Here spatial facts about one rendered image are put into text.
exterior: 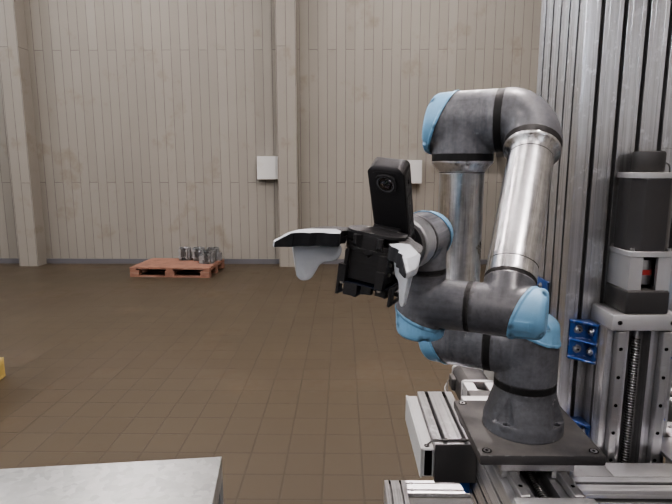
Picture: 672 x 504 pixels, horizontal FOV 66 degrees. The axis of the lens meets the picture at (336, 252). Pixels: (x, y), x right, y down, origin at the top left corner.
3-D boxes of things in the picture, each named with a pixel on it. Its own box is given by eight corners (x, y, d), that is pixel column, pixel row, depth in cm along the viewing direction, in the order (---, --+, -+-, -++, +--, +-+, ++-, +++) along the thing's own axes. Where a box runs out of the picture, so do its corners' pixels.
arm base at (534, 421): (474, 407, 110) (476, 362, 109) (545, 407, 110) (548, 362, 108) (494, 444, 95) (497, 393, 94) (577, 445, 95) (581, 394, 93)
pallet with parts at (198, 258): (225, 266, 815) (224, 245, 809) (212, 278, 733) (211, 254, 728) (149, 266, 816) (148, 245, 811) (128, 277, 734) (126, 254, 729)
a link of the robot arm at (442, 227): (455, 262, 83) (457, 209, 81) (436, 275, 73) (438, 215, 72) (408, 258, 86) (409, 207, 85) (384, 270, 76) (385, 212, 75)
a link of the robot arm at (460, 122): (487, 381, 98) (502, 81, 90) (411, 368, 105) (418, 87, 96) (498, 360, 109) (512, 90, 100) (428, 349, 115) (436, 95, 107)
